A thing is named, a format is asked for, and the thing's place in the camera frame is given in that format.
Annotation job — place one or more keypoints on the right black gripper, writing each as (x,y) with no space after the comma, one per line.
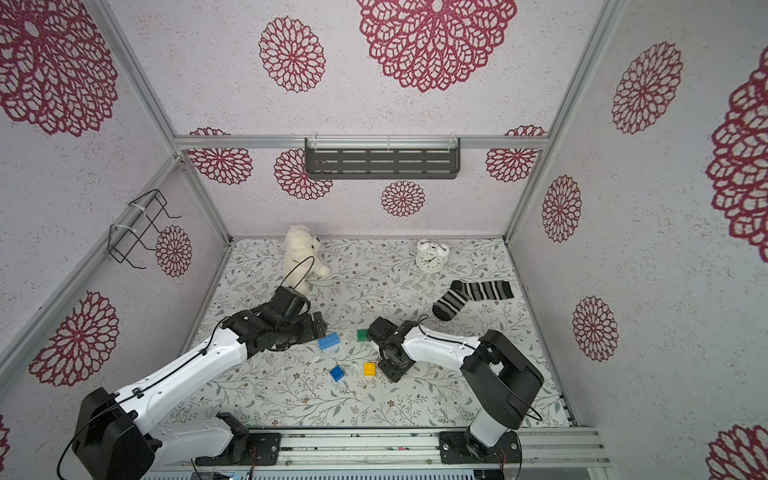
(390,360)

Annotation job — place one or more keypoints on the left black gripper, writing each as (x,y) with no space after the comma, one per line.
(310,332)

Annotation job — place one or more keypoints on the light blue long lego brick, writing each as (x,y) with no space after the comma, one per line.
(330,341)

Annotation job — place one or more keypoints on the yellow small lego brick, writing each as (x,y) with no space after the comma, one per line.
(369,369)

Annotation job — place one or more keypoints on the dark blue small lego brick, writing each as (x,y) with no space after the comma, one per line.
(337,373)

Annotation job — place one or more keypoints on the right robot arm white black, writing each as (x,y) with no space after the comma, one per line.
(501,377)

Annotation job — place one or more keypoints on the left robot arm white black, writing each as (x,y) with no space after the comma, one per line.
(118,436)

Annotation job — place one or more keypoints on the white plush teddy bear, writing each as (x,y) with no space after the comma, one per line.
(302,259)

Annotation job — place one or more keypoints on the black grey striped sock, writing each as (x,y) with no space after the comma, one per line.
(460,293)

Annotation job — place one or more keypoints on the white alarm clock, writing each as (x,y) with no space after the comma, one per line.
(431,257)

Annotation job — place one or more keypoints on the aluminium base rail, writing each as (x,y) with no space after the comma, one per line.
(408,448)

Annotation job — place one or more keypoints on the grey metal wall shelf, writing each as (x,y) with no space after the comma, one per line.
(412,162)

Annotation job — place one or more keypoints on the black wire wall rack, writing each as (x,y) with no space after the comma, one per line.
(123,239)

